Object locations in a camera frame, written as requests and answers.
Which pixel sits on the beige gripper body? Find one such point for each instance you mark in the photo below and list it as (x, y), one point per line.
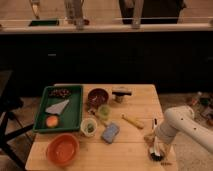
(164, 148)

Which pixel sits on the white black dish brush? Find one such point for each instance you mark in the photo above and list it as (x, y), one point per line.
(154, 151)

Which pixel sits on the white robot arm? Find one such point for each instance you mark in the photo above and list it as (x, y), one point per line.
(180, 119)

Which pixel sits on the green plastic tray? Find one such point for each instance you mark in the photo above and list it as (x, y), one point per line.
(71, 116)

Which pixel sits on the blue sponge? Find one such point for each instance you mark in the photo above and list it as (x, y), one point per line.
(110, 133)

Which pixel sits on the light green cup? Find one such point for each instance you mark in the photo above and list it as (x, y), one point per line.
(103, 112)

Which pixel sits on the black top wooden stamp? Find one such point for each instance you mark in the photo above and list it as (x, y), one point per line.
(120, 93)

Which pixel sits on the white cup with greens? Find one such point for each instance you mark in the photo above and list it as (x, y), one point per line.
(88, 127)

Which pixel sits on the dark red bowl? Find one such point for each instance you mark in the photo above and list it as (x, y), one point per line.
(97, 97)

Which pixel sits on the orange plastic bowl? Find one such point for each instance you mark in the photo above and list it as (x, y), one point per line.
(62, 150)

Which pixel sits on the grey triangular cloth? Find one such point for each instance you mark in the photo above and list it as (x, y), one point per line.
(57, 108)

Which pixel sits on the orange fruit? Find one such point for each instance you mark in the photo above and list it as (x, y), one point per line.
(52, 121)

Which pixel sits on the dark red grapes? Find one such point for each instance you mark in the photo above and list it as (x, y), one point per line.
(60, 93)

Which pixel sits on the black chair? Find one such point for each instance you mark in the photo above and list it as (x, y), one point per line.
(9, 101)

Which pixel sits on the green item on counter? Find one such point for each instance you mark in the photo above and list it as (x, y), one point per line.
(54, 22)

